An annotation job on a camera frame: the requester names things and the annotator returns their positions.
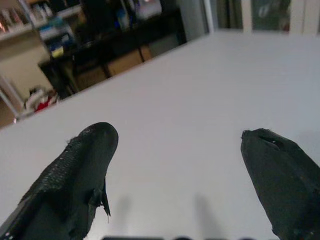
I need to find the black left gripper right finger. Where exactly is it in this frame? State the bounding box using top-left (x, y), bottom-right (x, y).
top-left (240, 128), bottom-right (320, 240)

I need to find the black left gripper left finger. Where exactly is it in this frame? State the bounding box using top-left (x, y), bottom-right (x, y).
top-left (0, 121), bottom-right (119, 240)

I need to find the red and white bag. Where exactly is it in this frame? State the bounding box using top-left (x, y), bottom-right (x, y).
top-left (24, 87), bottom-right (61, 114)

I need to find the brown cardboard box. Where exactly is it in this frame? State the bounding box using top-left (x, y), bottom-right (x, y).
top-left (106, 48), bottom-right (144, 77)
top-left (74, 64), bottom-right (107, 91)

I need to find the black shelf unit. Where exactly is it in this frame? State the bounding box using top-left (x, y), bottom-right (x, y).
top-left (38, 0), bottom-right (188, 97)

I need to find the stack of blue boxes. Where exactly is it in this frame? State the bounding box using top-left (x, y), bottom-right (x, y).
top-left (38, 19), bottom-right (76, 60)

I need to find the white bookshelf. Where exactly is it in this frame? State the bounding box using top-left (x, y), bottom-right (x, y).
top-left (0, 0), bottom-right (83, 42)

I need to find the white framed window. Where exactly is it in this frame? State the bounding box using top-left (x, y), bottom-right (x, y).
top-left (203, 0), bottom-right (320, 36)

